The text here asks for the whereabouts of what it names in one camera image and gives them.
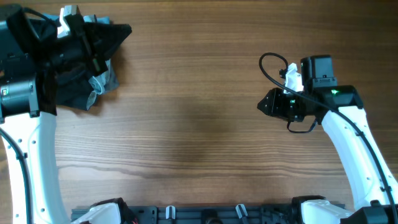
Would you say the right black cable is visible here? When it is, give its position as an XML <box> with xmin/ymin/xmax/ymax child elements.
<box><xmin>258</xmin><ymin>52</ymin><xmax>398</xmax><ymax>218</ymax></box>

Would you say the black polo shirt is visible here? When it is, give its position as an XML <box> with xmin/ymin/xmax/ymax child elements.
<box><xmin>1</xmin><ymin>4</ymin><xmax>132</xmax><ymax>119</ymax></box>

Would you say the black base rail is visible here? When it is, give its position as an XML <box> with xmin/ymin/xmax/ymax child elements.
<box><xmin>129</xmin><ymin>203</ymin><xmax>297</xmax><ymax>224</ymax></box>

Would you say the black folded garment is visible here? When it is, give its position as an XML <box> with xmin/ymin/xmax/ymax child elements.
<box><xmin>56</xmin><ymin>70</ymin><xmax>93</xmax><ymax>111</ymax></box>

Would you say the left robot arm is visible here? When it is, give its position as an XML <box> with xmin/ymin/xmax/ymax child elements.
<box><xmin>1</xmin><ymin>4</ymin><xmax>132</xmax><ymax>223</ymax></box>

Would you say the light blue crumpled garment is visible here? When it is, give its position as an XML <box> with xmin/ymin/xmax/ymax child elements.
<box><xmin>84</xmin><ymin>14</ymin><xmax>110</xmax><ymax>110</ymax></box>

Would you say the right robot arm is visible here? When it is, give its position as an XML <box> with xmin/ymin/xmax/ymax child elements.
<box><xmin>257</xmin><ymin>52</ymin><xmax>397</xmax><ymax>223</ymax></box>

